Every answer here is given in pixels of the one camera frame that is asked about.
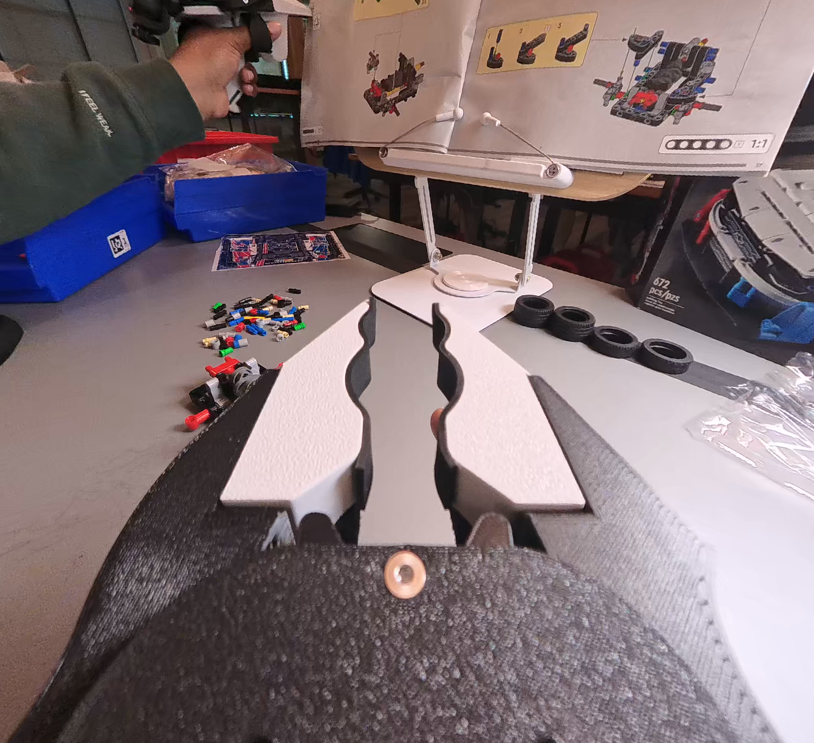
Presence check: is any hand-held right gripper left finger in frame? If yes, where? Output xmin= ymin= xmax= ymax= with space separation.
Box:
xmin=219 ymin=298 xmax=377 ymax=545

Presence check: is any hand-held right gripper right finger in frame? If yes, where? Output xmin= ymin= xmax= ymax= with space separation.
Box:
xmin=431 ymin=303 xmax=587 ymax=545

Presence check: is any person's left forearm green sleeve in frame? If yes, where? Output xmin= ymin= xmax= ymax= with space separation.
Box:
xmin=0 ymin=59 xmax=207 ymax=244

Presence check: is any black lego chassis assembly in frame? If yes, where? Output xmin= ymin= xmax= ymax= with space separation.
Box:
xmin=184 ymin=356 xmax=284 ymax=432

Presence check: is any pile of small lego pieces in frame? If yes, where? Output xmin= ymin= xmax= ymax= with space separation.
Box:
xmin=202 ymin=288 xmax=310 ymax=357

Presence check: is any black rubber lego tyre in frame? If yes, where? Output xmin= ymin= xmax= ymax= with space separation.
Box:
xmin=591 ymin=325 xmax=641 ymax=360
xmin=638 ymin=338 xmax=694 ymax=375
xmin=513 ymin=294 xmax=555 ymax=328
xmin=551 ymin=305 xmax=597 ymax=342

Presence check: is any black lego set box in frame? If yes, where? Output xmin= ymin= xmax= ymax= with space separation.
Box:
xmin=623 ymin=170 xmax=814 ymax=369

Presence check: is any lego instruction booklet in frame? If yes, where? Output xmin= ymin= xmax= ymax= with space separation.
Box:
xmin=299 ymin=0 xmax=814 ymax=178

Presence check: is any person's left hand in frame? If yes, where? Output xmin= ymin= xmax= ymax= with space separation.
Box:
xmin=167 ymin=22 xmax=285 ymax=122

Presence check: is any red plastic bin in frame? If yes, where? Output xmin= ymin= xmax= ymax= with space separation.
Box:
xmin=156 ymin=131 xmax=281 ymax=166

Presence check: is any white book stand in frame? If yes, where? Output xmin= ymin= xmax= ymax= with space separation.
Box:
xmin=355 ymin=109 xmax=669 ymax=333

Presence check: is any plastic bag of parts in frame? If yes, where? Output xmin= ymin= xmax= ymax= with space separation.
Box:
xmin=164 ymin=143 xmax=296 ymax=193

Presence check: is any blue sticker sheet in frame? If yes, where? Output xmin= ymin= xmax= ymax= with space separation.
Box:
xmin=213 ymin=231 xmax=351 ymax=272

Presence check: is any blue bin holding bags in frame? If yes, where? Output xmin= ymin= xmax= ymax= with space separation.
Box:
xmin=153 ymin=161 xmax=328 ymax=243

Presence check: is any clear empty plastic bag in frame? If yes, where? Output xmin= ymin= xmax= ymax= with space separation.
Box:
xmin=686 ymin=352 xmax=814 ymax=502

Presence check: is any blue bin with square tag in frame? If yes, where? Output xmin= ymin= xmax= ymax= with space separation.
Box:
xmin=0 ymin=165 xmax=167 ymax=304

